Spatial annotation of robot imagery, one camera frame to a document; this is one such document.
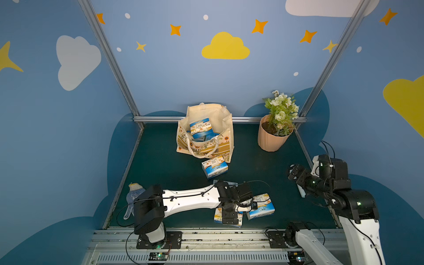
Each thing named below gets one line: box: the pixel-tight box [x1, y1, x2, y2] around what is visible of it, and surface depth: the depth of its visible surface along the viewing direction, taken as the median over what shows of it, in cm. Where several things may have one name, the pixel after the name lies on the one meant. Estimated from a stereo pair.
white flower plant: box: [263, 89, 300, 137], surface depth 95 cm
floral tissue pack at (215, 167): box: [201, 156, 229, 180], surface depth 95 cm
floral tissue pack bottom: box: [246, 193, 276, 220], surface depth 80 cm
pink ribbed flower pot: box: [257, 114, 295, 153], surface depth 100 cm
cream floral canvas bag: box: [176, 102, 235, 163], surface depth 93 cm
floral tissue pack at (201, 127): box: [189, 117, 214, 137], surface depth 100 cm
